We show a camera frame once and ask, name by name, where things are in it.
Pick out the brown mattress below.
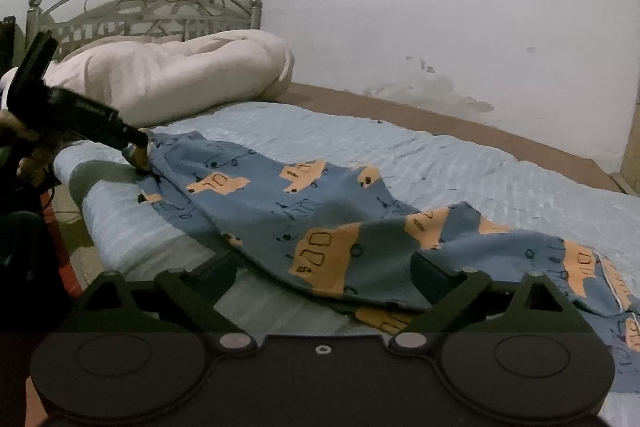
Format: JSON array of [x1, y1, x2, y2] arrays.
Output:
[[260, 82, 627, 196]]

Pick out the blue pants with orange cars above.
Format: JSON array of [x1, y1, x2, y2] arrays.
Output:
[[134, 129, 640, 394]]

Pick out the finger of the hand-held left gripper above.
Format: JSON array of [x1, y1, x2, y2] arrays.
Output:
[[49, 87, 152, 154]]

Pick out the person's left hand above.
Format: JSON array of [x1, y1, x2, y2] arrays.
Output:
[[0, 109, 49, 186]]

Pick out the yellow wooden panel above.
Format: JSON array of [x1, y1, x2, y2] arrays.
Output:
[[621, 104, 640, 198]]

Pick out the red metal bar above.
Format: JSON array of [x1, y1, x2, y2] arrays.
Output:
[[44, 184, 84, 299]]

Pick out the white rolled comforter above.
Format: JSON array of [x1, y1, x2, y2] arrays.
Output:
[[0, 29, 297, 128]]

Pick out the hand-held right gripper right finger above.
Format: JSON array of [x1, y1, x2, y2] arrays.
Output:
[[389, 251, 597, 354]]

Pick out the dark object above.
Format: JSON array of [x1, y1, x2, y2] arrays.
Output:
[[0, 16, 27, 74]]

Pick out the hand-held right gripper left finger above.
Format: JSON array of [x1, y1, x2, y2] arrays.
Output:
[[75, 251, 259, 356]]

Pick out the metal scrollwork headboard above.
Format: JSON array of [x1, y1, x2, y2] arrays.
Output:
[[25, 0, 264, 64]]

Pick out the light blue ribbed blanket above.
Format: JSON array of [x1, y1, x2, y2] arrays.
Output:
[[52, 101, 640, 427]]

